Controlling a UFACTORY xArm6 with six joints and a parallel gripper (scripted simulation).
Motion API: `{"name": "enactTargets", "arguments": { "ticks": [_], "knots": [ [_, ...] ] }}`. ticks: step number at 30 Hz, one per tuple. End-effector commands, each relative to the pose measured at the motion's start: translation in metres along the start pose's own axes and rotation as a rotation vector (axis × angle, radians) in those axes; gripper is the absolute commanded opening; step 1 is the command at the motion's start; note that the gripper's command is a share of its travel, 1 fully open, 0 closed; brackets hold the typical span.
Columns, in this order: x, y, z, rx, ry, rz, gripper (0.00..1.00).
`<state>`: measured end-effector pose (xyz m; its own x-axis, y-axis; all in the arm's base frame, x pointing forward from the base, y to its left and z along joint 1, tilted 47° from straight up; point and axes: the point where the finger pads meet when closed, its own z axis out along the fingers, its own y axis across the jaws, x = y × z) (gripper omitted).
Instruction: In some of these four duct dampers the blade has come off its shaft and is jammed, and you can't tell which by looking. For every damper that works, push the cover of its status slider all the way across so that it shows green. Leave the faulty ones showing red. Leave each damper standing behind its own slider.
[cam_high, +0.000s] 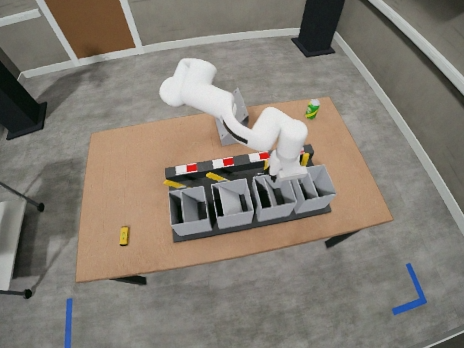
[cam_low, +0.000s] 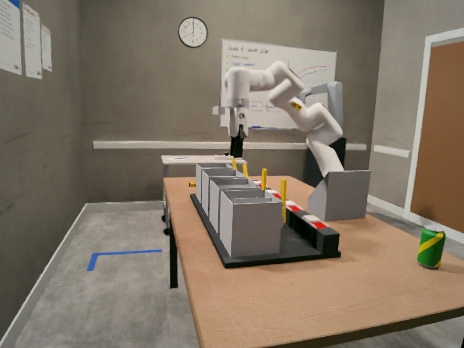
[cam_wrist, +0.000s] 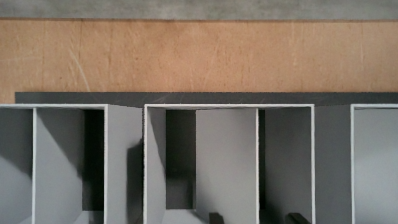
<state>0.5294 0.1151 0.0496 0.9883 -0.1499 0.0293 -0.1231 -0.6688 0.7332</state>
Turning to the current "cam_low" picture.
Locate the green and yellow drink can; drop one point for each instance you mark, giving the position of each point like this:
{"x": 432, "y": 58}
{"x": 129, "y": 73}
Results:
{"x": 431, "y": 246}

